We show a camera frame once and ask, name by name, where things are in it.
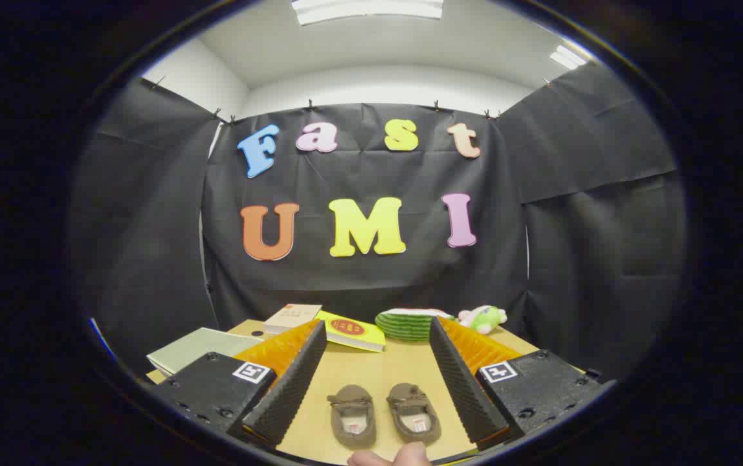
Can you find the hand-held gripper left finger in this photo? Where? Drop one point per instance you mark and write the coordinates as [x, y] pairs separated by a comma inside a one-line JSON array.
[[294, 382]]

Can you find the green fabric storage box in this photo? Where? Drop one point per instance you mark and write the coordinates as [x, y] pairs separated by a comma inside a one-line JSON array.
[[197, 346]]

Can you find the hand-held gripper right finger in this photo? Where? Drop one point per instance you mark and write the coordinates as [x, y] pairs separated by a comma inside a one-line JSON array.
[[465, 388]]

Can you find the small ceiling light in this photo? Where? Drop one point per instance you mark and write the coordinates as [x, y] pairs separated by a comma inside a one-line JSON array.
[[567, 57]]

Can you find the brown fuzzy shoe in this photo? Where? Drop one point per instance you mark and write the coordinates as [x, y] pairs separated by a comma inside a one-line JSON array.
[[352, 427], [413, 404]]

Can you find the green and pink plush toy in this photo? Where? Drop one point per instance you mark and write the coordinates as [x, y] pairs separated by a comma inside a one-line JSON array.
[[485, 318]]

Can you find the watermelon slice plush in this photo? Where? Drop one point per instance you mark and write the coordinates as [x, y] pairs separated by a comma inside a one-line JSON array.
[[404, 327]]

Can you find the beige book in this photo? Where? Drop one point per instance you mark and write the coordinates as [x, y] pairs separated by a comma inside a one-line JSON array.
[[294, 316]]

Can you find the long ceiling light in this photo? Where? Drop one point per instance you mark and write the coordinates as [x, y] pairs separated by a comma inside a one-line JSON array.
[[365, 8]]

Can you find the yellow book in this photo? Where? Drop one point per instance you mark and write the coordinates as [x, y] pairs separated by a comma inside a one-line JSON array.
[[358, 333]]

